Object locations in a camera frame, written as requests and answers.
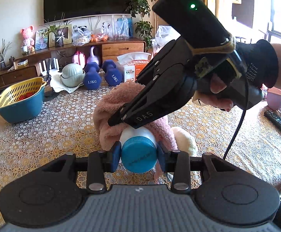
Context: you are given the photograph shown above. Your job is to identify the pink fluffy towel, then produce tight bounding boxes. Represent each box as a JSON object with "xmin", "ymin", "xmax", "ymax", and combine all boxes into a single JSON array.
[{"xmin": 92, "ymin": 80, "xmax": 178, "ymax": 184}]

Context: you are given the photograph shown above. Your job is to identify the white bottle blue cap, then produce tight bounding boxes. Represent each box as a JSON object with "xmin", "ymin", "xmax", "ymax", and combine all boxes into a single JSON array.
[{"xmin": 120, "ymin": 127, "xmax": 157, "ymax": 174}]

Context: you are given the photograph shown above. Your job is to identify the right human hand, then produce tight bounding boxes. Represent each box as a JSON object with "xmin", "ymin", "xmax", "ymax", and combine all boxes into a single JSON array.
[{"xmin": 192, "ymin": 73, "xmax": 234, "ymax": 112}]

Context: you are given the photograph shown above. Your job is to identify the plastic bag of fruit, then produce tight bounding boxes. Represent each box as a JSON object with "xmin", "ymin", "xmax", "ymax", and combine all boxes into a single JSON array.
[{"xmin": 151, "ymin": 25, "xmax": 180, "ymax": 59}]

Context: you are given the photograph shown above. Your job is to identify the cream round sponge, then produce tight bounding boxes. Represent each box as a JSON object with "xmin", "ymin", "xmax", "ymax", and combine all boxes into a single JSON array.
[{"xmin": 171, "ymin": 127, "xmax": 198, "ymax": 157}]

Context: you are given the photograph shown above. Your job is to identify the orange white tissue box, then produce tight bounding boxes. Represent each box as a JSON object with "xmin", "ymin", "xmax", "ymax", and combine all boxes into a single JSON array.
[{"xmin": 116, "ymin": 52, "xmax": 151, "ymax": 82}]

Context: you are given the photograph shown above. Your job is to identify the potted green tree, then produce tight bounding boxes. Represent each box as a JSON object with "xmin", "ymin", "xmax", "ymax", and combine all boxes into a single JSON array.
[{"xmin": 127, "ymin": 0, "xmax": 158, "ymax": 51}]

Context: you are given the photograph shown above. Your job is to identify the right blue dumbbell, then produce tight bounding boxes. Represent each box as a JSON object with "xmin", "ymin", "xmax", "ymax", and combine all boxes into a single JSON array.
[{"xmin": 102, "ymin": 60, "xmax": 123, "ymax": 86}]

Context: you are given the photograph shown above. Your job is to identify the blue dumbbell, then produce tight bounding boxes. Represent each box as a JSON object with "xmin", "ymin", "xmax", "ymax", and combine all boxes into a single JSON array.
[
  {"xmin": 83, "ymin": 62, "xmax": 102, "ymax": 90},
  {"xmin": 102, "ymin": 60, "xmax": 123, "ymax": 86}
]

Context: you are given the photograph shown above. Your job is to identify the clear plastic bags on cabinet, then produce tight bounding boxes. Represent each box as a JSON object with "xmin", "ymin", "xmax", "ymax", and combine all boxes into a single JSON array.
[{"xmin": 72, "ymin": 15, "xmax": 133, "ymax": 46}]

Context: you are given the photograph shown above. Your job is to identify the left blue dumbbell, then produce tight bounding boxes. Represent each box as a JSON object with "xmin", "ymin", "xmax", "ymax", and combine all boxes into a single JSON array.
[{"xmin": 83, "ymin": 62, "xmax": 102, "ymax": 90}]

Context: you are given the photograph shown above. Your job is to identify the purple kettlebell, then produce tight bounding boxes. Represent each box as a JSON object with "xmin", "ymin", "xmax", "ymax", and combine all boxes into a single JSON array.
[{"xmin": 87, "ymin": 46, "xmax": 99, "ymax": 66}]

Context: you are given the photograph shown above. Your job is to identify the wooden tv cabinet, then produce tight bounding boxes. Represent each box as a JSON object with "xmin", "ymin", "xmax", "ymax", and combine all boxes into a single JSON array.
[{"xmin": 0, "ymin": 38, "xmax": 146, "ymax": 89}]

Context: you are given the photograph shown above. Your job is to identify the white cloth under bowl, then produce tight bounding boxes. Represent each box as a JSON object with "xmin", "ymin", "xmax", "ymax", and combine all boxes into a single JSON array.
[{"xmin": 50, "ymin": 72, "xmax": 83, "ymax": 93}]

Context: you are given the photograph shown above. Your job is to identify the pale green ceramic bowl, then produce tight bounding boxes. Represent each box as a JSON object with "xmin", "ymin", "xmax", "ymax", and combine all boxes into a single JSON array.
[{"xmin": 60, "ymin": 63, "xmax": 85, "ymax": 87}]

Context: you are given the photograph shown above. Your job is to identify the pink bottle on floor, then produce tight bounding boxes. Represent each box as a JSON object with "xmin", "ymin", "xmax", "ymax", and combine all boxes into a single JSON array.
[{"xmin": 73, "ymin": 51, "xmax": 86, "ymax": 69}]

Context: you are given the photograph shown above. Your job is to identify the blue basin yellow colander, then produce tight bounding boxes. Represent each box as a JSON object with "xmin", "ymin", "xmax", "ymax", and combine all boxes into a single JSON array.
[{"xmin": 0, "ymin": 77, "xmax": 46, "ymax": 124}]

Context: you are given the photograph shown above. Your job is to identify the small potted plant black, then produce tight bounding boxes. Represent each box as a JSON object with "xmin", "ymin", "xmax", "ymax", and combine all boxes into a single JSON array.
[{"xmin": 42, "ymin": 12, "xmax": 72, "ymax": 47}]

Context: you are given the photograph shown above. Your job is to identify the pink plush bear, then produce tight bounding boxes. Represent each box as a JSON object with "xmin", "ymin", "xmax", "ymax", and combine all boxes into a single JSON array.
[{"xmin": 20, "ymin": 25, "xmax": 35, "ymax": 53}]

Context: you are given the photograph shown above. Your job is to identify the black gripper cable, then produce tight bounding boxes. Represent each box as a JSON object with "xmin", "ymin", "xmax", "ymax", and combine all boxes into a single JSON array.
[{"xmin": 223, "ymin": 50, "xmax": 250, "ymax": 160}]

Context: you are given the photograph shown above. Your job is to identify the wooden picture frame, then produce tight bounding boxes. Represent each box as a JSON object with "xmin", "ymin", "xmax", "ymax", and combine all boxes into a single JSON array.
[{"xmin": 48, "ymin": 24, "xmax": 72, "ymax": 47}]

